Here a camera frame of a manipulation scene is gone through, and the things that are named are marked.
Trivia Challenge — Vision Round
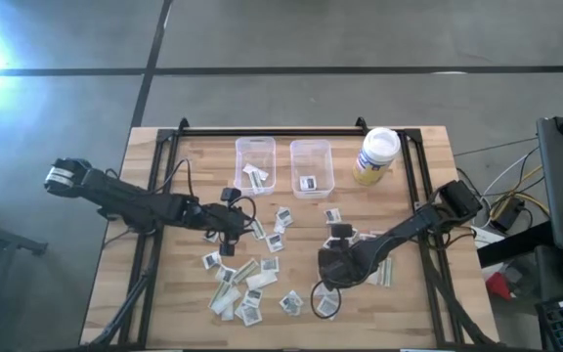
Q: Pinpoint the red object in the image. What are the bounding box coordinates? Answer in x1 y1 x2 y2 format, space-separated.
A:
486 272 517 300

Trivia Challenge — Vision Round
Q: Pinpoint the black floor stand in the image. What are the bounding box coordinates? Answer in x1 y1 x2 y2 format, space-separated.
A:
0 194 49 258

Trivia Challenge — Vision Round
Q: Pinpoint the clear plastic bin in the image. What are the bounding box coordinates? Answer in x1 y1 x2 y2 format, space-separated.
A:
233 136 278 198
289 139 336 200

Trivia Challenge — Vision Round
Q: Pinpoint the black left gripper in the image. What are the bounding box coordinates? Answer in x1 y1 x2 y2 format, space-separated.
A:
195 187 246 258

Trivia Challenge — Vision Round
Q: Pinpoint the yellow disinfectant wipes canister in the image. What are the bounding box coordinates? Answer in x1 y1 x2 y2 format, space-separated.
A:
352 126 403 187

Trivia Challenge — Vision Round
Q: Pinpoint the black power adapter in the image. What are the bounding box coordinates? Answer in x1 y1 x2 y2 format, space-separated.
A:
489 198 525 234

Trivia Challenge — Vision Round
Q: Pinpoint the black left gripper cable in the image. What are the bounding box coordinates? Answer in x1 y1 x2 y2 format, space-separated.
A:
162 157 258 234

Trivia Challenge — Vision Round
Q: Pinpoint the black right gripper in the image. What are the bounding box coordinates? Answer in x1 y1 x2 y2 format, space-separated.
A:
318 223 366 290

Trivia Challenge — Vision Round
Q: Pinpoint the yellow floor cable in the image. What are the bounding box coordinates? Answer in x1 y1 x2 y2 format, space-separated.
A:
503 164 552 216

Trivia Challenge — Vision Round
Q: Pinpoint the white power strip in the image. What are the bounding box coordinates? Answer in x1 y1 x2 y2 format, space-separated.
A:
471 225 507 248

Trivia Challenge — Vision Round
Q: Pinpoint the white floor cable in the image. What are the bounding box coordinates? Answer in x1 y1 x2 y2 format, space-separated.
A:
484 146 541 197

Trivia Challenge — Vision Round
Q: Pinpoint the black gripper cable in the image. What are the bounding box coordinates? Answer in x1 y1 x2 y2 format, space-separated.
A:
309 281 343 321
162 157 258 234

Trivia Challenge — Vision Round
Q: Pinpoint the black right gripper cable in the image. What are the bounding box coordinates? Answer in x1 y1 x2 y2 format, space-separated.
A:
309 281 343 321

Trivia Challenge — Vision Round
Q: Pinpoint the black metal rig frame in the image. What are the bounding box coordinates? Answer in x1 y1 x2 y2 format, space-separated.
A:
90 116 500 349

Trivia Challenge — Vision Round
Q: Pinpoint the black cart leg bar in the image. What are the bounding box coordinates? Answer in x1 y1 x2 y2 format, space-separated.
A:
476 222 556 269

